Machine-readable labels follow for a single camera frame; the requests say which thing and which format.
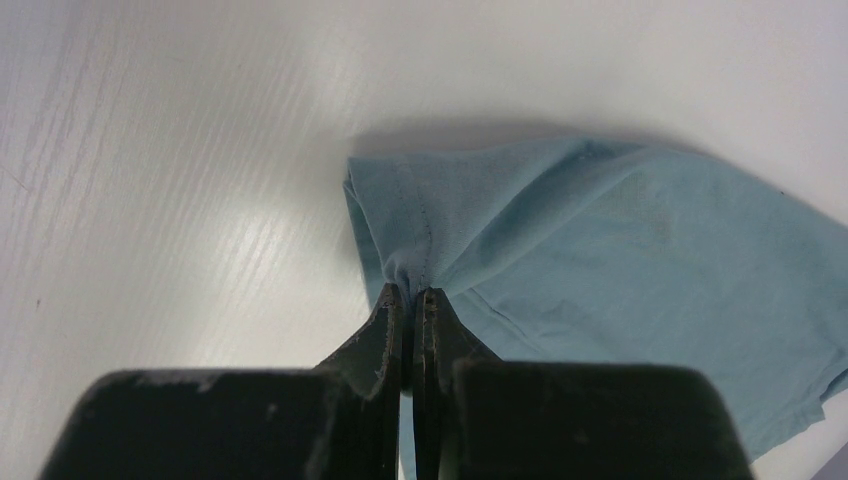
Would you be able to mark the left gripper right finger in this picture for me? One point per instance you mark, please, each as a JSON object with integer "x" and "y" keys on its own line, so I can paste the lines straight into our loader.
{"x": 477, "y": 416}

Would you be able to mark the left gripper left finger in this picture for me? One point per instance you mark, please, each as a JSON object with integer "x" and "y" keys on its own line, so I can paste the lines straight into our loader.
{"x": 337, "y": 420}

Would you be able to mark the blue t shirt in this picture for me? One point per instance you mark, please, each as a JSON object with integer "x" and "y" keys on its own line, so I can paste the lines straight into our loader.
{"x": 578, "y": 250}

